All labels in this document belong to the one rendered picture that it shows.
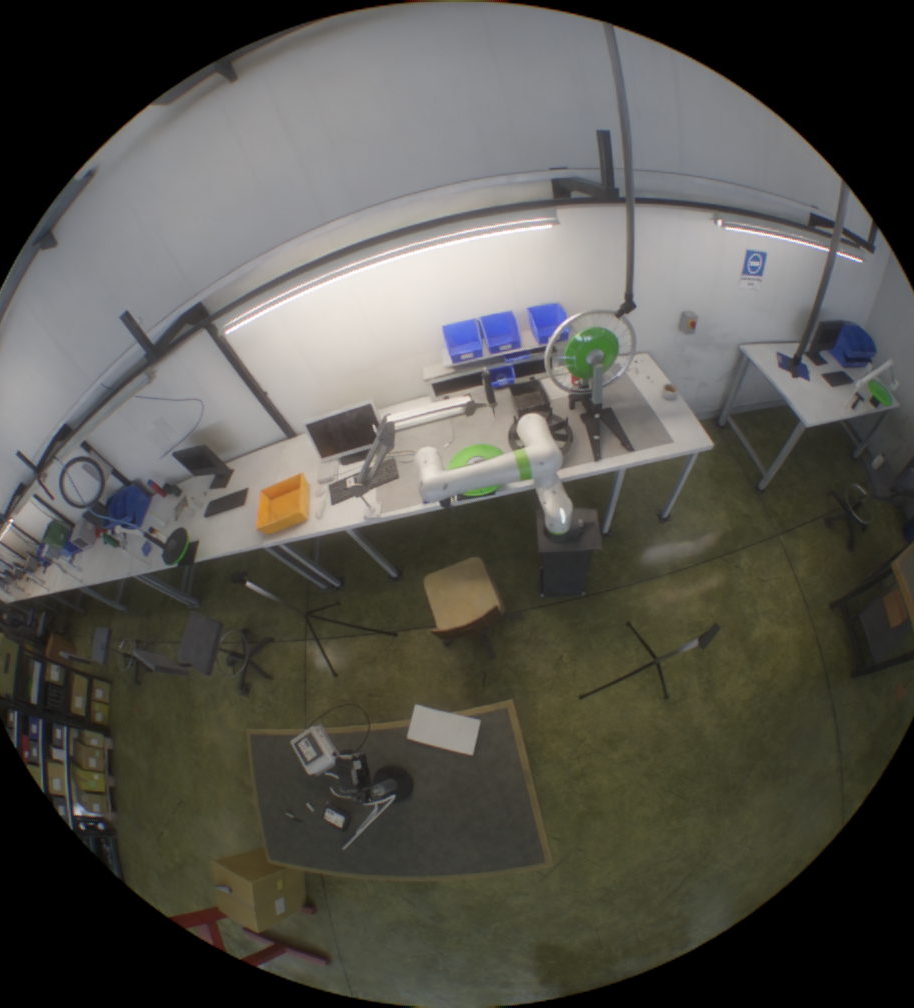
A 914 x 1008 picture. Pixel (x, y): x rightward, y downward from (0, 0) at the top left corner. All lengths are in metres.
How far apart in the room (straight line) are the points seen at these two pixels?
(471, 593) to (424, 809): 1.12
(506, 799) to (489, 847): 0.23
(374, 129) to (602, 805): 3.87
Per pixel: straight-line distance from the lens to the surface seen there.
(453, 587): 1.96
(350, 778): 1.32
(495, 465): 1.24
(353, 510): 2.05
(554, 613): 2.50
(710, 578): 2.85
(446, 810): 1.56
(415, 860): 1.69
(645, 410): 2.27
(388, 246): 1.54
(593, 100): 2.22
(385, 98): 2.03
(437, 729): 1.48
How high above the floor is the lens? 2.42
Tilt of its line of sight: 55 degrees down
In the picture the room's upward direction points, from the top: 23 degrees counter-clockwise
